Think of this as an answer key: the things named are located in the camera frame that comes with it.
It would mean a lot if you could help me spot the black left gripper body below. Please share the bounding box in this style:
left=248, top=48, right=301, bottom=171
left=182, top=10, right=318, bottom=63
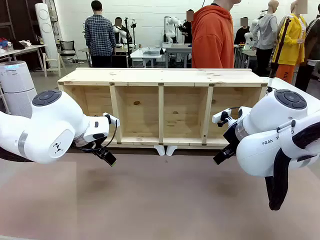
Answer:
left=92, top=146, right=108, bottom=157

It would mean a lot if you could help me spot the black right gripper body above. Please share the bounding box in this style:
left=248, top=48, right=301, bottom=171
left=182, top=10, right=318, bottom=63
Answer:
left=223, top=126, right=241, bottom=151

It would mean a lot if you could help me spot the wooden riser with white legs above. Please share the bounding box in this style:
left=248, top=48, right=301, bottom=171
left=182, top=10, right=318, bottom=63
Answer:
left=166, top=142, right=230, bottom=157
left=104, top=141, right=166, bottom=157

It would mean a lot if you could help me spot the pine four-compartment shelf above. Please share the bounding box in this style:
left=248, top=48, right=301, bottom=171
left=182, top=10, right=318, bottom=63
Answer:
left=57, top=67, right=270, bottom=146

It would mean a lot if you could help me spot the person in orange hoodie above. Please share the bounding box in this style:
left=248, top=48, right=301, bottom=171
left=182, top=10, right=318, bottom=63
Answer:
left=191, top=0, right=236, bottom=69

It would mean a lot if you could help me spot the person in black clothes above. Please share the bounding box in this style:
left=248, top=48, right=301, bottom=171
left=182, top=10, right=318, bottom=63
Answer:
left=234, top=16, right=251, bottom=46
left=179, top=9, right=195, bottom=45

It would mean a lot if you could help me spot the black orange tripod stand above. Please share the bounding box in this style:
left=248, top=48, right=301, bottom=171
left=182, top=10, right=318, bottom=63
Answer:
left=269, top=16, right=293, bottom=78

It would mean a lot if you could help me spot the grey work table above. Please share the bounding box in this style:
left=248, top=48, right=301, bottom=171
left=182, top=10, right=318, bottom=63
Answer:
left=163, top=43, right=193, bottom=68

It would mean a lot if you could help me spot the white cylindrical air purifier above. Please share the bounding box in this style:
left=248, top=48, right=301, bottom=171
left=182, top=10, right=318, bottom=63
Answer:
left=0, top=61, right=38, bottom=119

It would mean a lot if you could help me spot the white work table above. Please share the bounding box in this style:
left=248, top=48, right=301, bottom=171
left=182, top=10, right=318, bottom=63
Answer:
left=130, top=47, right=165, bottom=68

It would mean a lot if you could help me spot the black office chair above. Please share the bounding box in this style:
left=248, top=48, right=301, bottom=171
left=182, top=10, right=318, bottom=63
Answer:
left=59, top=40, right=79, bottom=64

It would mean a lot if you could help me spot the mannequin in grey hoodie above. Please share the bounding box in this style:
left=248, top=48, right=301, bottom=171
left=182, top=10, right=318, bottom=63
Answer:
left=256, top=0, right=280, bottom=77

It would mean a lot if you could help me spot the mannequin in yellow jacket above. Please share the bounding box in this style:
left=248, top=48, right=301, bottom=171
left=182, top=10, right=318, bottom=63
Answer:
left=271, top=0, right=309, bottom=85

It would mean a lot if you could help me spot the person in plaid shirt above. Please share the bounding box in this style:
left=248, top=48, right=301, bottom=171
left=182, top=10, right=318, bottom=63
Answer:
left=84, top=0, right=117, bottom=68

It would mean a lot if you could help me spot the mannequin in dark jacket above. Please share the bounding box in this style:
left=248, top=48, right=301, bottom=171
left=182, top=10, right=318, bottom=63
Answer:
left=294, top=13, right=320, bottom=92

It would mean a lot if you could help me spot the cluttered wooden table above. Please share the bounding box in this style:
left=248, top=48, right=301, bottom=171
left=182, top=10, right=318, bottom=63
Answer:
left=0, top=44, right=48, bottom=73

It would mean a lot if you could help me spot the person in black top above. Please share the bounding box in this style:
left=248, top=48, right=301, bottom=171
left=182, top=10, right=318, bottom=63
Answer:
left=113, top=16, right=133, bottom=46

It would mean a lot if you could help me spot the tall white standing air conditioner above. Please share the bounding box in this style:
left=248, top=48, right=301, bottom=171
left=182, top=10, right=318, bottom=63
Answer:
left=34, top=2, right=60, bottom=68

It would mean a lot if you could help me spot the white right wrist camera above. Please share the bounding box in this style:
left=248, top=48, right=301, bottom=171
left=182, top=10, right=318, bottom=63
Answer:
left=212, top=108, right=233, bottom=128

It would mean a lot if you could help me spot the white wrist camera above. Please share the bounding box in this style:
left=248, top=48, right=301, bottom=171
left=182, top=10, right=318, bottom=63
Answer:
left=212, top=108, right=233, bottom=128
left=102, top=112, right=121, bottom=127

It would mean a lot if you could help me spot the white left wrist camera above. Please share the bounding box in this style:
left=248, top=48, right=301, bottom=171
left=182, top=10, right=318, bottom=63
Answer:
left=102, top=112, right=121, bottom=127

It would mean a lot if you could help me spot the black right arm cable sleeve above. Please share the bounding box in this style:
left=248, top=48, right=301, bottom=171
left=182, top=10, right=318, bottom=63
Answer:
left=265, top=122, right=320, bottom=211

